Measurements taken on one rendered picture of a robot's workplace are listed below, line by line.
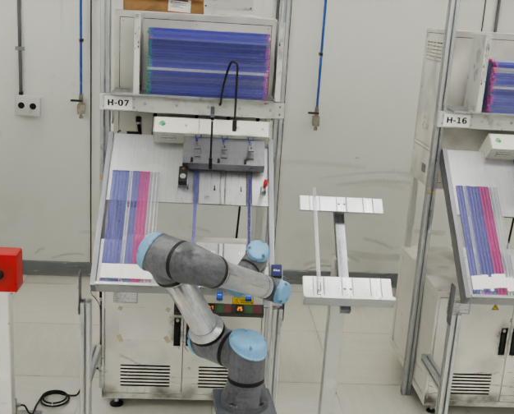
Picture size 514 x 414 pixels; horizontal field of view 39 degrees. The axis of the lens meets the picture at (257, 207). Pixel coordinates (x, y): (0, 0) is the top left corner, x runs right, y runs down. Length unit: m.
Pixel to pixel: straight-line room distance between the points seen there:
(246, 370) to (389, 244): 2.81
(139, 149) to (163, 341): 0.83
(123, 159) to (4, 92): 1.79
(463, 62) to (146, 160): 1.47
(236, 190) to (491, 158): 1.14
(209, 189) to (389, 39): 2.05
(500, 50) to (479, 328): 1.24
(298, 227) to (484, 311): 1.77
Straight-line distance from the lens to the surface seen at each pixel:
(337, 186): 4.75
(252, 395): 2.30
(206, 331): 2.27
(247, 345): 2.23
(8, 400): 3.26
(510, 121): 3.36
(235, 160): 3.01
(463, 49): 3.42
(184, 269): 1.97
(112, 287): 2.82
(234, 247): 2.87
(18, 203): 4.87
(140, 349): 3.25
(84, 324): 2.91
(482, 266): 3.05
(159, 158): 3.08
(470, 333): 3.41
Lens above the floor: 1.74
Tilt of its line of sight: 15 degrees down
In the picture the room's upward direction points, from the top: 4 degrees clockwise
